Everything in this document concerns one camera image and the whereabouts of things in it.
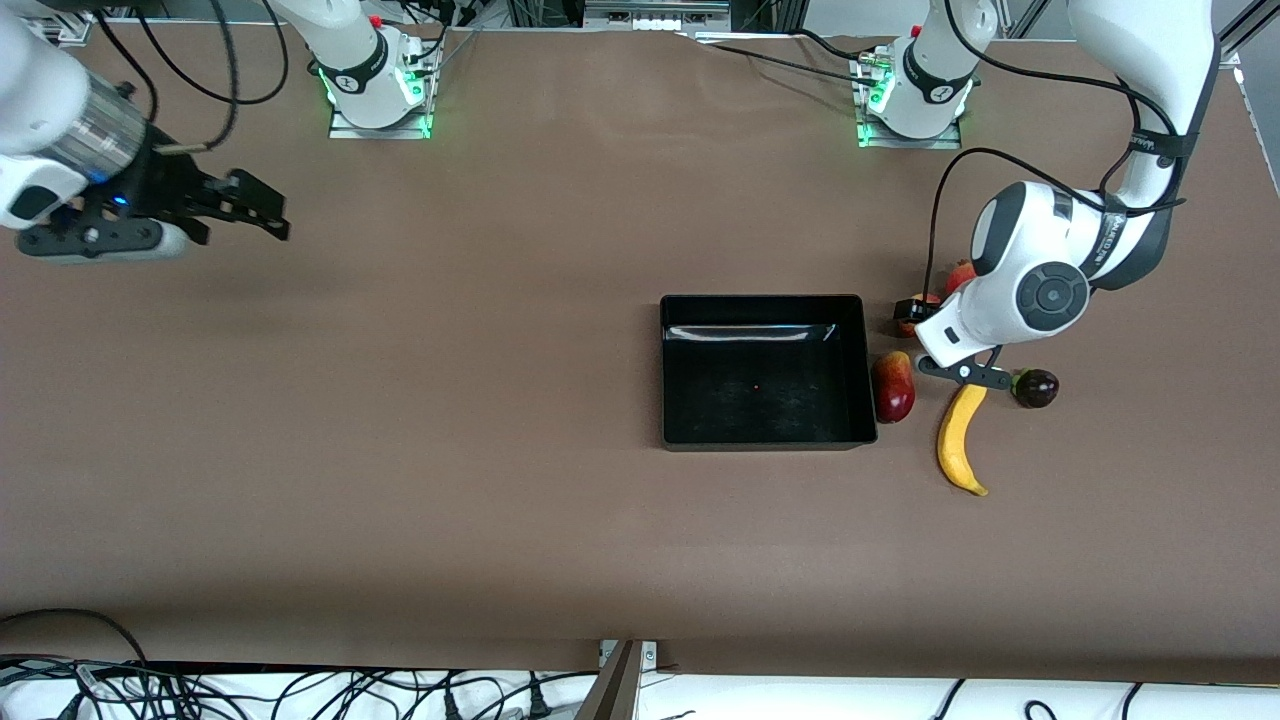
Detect red yellow apple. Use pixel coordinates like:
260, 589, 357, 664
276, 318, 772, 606
898, 292, 943, 338

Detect yellow banana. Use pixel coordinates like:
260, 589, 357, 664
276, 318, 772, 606
936, 385, 991, 498

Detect black plastic box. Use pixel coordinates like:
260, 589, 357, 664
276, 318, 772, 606
659, 293, 879, 453

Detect red mango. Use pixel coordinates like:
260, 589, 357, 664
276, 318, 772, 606
872, 350, 917, 424

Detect dark purple eggplant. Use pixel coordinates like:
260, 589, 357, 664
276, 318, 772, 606
1010, 368, 1061, 409

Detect white power strip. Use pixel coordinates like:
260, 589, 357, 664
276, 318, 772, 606
583, 0, 731, 29

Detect dark table support beam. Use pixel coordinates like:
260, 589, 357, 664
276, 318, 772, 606
575, 640, 646, 720

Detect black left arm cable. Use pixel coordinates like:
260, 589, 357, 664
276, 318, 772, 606
928, 0, 1191, 301

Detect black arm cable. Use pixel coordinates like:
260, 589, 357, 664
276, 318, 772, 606
928, 0, 1191, 301
95, 0, 291, 153

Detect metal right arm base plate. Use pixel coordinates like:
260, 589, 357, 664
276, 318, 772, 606
328, 40, 436, 141

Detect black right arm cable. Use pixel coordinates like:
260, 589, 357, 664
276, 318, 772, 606
95, 0, 291, 153

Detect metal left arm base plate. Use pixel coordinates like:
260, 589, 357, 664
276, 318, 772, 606
855, 45, 963, 151

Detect aluminium frame rail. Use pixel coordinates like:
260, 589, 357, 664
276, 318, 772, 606
30, 10, 93, 43

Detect black cable on table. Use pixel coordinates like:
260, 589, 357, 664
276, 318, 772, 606
790, 28, 866, 59
712, 42, 881, 87

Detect black looped floor cable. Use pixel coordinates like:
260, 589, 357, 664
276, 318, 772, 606
0, 608, 149, 666

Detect tangled black floor cables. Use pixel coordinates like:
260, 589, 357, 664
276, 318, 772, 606
0, 655, 561, 720

